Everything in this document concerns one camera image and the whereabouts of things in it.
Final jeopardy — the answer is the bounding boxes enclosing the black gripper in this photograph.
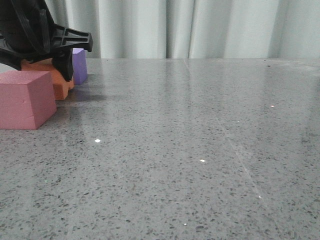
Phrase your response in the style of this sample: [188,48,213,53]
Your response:
[0,0,93,82]

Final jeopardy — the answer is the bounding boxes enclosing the purple foam cube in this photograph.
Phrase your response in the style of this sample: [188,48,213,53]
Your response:
[72,48,88,85]

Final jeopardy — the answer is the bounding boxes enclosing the pink foam cube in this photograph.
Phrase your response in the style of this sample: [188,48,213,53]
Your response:
[0,70,57,130]

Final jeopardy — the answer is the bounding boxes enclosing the orange foam cube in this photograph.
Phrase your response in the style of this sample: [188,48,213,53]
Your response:
[21,58,75,101]

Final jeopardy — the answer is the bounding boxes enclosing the grey pleated curtain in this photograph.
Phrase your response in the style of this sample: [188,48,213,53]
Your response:
[47,0,320,59]

